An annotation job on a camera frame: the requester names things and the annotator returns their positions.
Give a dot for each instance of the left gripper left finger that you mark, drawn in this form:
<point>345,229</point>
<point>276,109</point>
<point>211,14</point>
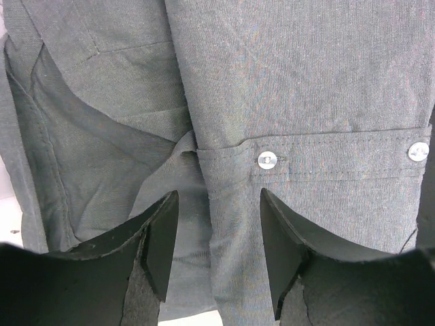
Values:
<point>118,278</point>

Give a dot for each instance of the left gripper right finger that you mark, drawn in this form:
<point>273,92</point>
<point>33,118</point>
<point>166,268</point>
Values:
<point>319,278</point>

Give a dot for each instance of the grey long sleeve shirt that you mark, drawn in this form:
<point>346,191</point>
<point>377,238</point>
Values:
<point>108,105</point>

